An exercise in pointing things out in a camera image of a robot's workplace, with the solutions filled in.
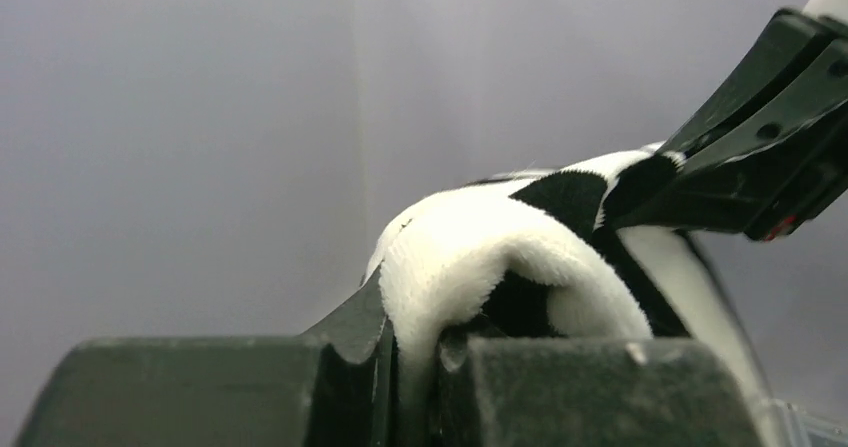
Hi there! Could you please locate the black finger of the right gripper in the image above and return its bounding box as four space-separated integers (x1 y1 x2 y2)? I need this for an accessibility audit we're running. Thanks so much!
603 9 847 242

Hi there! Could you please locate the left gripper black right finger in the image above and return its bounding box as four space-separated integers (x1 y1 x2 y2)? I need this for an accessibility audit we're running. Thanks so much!
430 324 768 447

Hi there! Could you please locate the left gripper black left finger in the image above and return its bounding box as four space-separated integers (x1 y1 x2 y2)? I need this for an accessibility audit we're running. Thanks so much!
16 278 393 446

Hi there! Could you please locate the black white striped pillowcase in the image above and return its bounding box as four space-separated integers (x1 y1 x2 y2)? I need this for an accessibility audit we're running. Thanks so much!
360 146 790 447

